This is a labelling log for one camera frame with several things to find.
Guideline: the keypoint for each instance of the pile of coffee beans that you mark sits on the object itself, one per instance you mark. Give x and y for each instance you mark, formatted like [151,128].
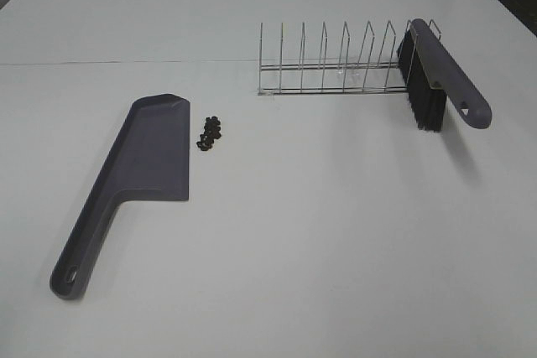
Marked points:
[212,131]

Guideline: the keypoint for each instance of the grey plastic dustpan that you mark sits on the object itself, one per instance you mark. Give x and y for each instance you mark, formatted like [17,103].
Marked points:
[148,161]

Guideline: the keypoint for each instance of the grey hand brush black bristles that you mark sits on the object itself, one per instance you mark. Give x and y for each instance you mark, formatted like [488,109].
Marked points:
[432,77]

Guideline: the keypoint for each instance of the chrome wire dish rack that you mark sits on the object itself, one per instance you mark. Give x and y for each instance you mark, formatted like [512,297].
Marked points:
[302,64]

